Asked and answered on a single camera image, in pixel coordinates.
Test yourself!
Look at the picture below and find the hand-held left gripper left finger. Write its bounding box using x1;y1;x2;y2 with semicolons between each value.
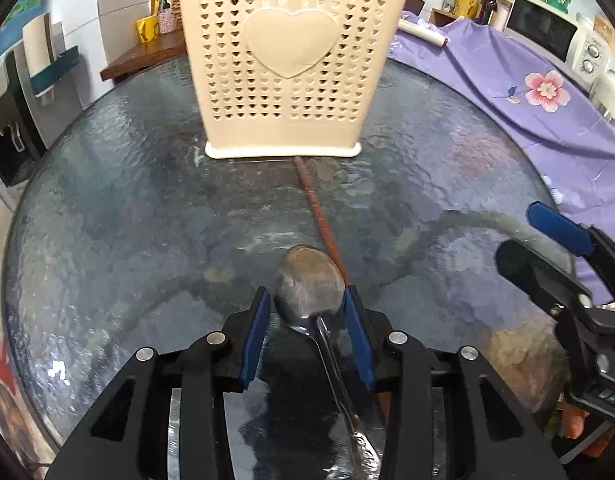
44;287;272;480

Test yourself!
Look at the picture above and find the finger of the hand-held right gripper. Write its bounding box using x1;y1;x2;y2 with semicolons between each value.
495;239;594;314
527;201;615;307

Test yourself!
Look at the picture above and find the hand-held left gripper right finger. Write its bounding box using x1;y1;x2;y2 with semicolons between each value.
343;285;564;480

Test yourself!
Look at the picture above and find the steel spoon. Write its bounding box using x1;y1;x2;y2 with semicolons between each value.
273;244;384;480

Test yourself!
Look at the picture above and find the wooden chopstick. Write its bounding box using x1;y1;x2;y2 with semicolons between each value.
293;156;389;423

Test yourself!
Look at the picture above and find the beige perforated utensil holder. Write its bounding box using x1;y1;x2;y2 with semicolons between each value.
173;0;415;160

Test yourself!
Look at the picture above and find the person's right hand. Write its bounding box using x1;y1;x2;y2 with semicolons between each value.
559;402;589;440

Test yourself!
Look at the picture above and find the purple floral cloth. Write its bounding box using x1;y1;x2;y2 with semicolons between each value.
389;19;615;253

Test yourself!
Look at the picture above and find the white appliance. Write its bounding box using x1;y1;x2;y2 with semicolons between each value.
589;69;615;137

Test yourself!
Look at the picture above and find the white microwave oven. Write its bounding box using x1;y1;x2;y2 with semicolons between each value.
504;0;614;77

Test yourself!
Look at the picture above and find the brown bottle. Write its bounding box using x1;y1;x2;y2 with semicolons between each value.
479;0;503;26

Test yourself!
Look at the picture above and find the white roll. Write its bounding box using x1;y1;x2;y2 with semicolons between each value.
397;18;449;49

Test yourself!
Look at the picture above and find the printed cartoon cloth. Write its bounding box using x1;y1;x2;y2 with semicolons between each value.
0;280;55;463

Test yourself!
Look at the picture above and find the wooden side table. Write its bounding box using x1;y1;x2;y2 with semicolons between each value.
100;35;189;82

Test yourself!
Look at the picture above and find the water dispenser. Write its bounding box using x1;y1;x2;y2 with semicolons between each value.
0;25;90;188

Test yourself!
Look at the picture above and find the yellow cup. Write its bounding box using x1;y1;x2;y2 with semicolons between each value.
136;15;161;47

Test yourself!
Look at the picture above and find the white and teal cup dispenser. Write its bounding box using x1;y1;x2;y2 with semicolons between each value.
21;12;81;107

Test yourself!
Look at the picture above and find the blue water jug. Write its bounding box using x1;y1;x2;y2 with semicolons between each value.
0;0;59;77

